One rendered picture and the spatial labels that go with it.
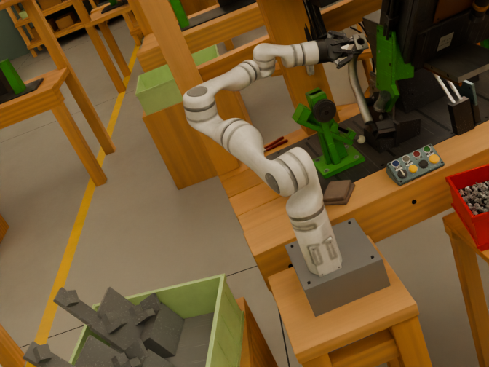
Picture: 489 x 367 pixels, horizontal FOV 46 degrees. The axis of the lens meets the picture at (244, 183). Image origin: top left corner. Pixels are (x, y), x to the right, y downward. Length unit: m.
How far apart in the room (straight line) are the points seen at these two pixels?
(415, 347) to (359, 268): 0.26
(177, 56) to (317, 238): 0.93
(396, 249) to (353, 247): 1.45
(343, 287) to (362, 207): 0.34
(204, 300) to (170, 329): 0.12
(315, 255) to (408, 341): 0.33
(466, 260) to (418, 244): 1.13
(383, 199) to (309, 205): 0.44
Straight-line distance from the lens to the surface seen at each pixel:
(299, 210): 1.36
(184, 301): 1.66
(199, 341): 1.61
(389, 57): 1.89
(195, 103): 1.60
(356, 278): 1.48
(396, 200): 1.78
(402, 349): 1.56
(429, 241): 2.97
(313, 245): 1.42
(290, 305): 1.57
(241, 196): 2.04
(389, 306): 1.48
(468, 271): 1.88
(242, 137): 1.43
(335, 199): 1.76
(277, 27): 2.11
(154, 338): 1.59
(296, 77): 2.17
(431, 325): 2.58
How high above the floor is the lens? 1.89
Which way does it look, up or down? 29 degrees down
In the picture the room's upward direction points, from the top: 23 degrees counter-clockwise
